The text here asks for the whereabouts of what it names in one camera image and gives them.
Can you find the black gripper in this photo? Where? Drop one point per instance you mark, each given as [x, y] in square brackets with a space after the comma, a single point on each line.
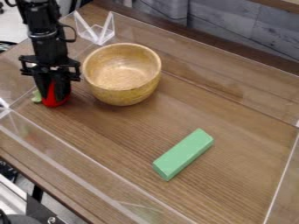
[68, 69]

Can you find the red plush fruit green leaf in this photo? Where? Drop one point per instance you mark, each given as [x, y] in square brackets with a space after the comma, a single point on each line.
[48, 102]

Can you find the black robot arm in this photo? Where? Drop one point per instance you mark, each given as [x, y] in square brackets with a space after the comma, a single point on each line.
[40, 15]

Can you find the wooden bowl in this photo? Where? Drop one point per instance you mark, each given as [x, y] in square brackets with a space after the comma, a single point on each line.
[123, 73]

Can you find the green rectangular block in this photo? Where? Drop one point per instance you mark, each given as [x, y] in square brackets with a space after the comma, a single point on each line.
[181, 154]

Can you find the clear acrylic corner bracket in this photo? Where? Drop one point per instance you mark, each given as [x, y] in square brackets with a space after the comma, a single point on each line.
[97, 34]

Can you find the clear acrylic tray enclosure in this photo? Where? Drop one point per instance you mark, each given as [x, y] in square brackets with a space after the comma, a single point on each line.
[88, 152]

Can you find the black metal base bracket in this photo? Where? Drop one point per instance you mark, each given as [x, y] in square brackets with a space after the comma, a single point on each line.
[37, 211]

